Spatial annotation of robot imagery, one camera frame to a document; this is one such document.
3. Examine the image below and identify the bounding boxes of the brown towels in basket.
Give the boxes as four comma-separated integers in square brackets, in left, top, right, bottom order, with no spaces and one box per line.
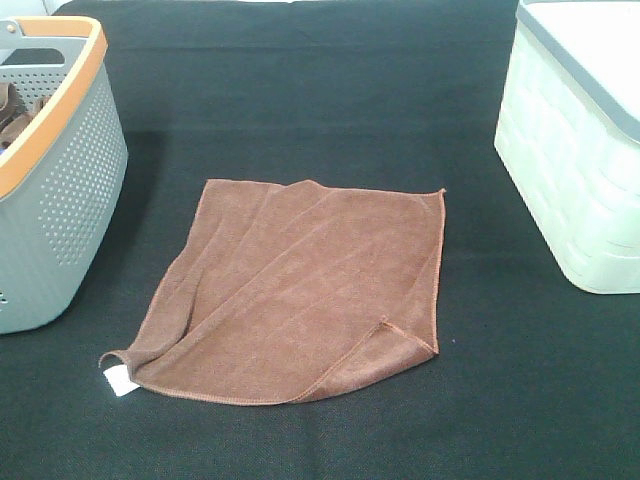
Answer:
[1,82,50,152]

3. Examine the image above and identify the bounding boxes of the brown towel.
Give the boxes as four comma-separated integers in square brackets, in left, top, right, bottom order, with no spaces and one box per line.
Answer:
[114,179,446,406]

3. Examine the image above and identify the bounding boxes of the white basket grey rim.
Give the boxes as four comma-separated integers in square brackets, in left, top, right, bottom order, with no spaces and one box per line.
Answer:
[494,1,639,294]

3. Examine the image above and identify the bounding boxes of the grey basket orange rim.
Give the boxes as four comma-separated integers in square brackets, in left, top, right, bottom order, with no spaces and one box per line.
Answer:
[1,16,128,334]

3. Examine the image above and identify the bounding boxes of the black table cloth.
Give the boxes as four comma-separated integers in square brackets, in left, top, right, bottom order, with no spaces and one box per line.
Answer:
[1,1,639,479]

